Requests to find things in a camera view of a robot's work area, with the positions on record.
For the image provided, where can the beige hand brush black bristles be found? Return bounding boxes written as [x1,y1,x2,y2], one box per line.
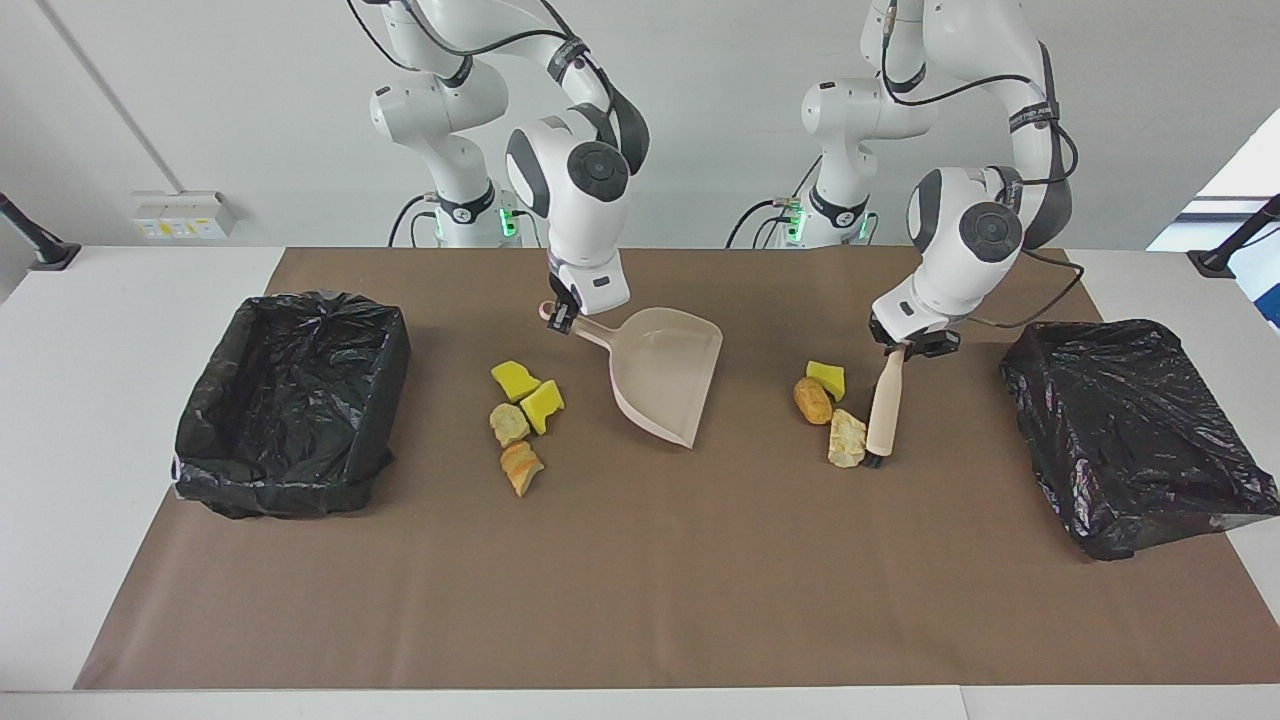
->
[865,343,908,471]

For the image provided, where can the brown oval sponge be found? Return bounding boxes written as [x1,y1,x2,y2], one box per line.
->
[793,376,834,425]

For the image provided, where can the beige sponge chunk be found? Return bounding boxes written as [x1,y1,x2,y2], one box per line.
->
[489,403,531,449]
[827,408,869,469]

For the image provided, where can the pale pink plastic dustpan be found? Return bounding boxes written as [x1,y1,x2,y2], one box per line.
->
[540,300,724,451]

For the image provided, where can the orange striped sponge chunk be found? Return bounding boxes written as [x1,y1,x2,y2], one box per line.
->
[500,441,546,498]

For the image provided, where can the black bag lined bin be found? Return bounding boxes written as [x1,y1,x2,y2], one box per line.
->
[999,319,1280,561]
[172,290,412,519]

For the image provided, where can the brown paper table mat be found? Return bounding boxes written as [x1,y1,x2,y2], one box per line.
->
[75,247,1280,691]

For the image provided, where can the black right arm base cable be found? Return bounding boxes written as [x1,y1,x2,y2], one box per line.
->
[388,195,543,248]

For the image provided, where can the black arm base cable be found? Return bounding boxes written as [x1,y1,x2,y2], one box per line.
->
[388,195,543,248]
[725,198,801,249]

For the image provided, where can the black left arm base cable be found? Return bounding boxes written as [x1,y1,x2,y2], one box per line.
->
[725,198,801,249]

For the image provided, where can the black clamp mount pole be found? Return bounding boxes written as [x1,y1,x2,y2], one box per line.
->
[1187,194,1280,279]
[0,192,81,272]

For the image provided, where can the window with dark frame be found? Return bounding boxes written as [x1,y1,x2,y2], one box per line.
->
[1147,133,1280,331]

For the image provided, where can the white wall socket box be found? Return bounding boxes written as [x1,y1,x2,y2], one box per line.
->
[132,191,239,241]

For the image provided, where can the white wall cable conduit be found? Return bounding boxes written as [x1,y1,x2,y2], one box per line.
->
[38,0,187,196]

